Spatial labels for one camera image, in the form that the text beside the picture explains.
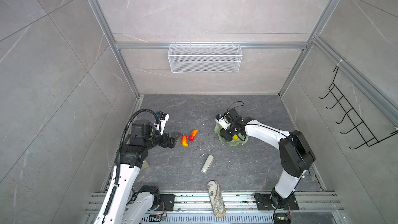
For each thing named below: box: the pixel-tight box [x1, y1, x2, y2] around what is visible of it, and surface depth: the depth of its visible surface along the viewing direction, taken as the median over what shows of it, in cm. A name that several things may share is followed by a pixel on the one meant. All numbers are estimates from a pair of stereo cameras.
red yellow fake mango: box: [181, 134, 189, 148], surface depth 94 cm
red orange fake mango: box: [188, 129, 198, 142], surface depth 97 cm
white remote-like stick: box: [201, 154, 215, 175], surface depth 84 cm
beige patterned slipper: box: [206, 179, 227, 219], surface depth 73 cm
